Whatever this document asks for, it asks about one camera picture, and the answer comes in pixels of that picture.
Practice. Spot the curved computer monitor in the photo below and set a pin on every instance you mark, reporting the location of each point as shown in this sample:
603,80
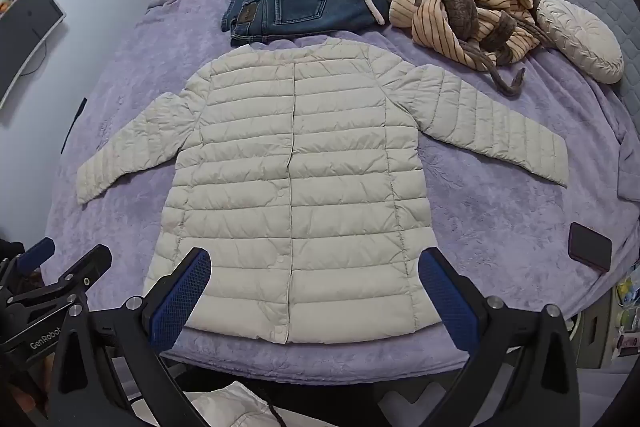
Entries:
25,24

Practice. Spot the blue denim jeans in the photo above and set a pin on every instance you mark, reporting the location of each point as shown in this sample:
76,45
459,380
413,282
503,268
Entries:
295,7

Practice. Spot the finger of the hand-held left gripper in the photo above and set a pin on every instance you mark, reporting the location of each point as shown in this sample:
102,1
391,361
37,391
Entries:
85,268
36,253

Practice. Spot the cluttered bedside table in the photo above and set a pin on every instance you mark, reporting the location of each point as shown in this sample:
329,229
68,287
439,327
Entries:
597,327

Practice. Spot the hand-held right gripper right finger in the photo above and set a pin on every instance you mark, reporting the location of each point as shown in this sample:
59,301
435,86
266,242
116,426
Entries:
447,302

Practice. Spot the purple embossed blanket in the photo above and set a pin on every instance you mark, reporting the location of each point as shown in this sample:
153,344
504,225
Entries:
500,217

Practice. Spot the dark smartphone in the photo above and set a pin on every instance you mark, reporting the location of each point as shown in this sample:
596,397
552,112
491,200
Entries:
590,247

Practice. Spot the round cream pleated pillow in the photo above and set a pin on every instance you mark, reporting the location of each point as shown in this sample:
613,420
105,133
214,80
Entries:
582,37

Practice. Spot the black flat strip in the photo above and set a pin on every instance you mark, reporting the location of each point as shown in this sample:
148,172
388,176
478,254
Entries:
74,124

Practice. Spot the person's white clothing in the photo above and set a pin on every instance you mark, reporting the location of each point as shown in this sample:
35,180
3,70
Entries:
225,409

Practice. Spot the striped brown fleece robe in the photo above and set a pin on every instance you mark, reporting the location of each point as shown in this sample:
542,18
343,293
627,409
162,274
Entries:
450,7

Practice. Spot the cream puffer jacket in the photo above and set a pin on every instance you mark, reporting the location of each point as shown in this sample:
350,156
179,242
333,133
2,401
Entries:
325,187

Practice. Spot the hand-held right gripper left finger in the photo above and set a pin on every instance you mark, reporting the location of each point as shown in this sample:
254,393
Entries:
182,302

